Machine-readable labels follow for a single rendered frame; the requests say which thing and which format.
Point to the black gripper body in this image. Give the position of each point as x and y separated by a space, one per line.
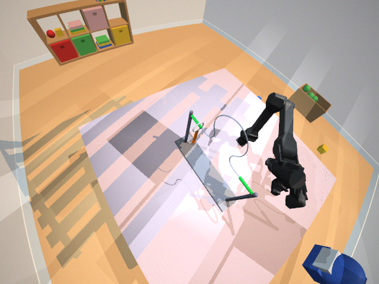
296 199

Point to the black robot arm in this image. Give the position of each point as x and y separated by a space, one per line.
285 166

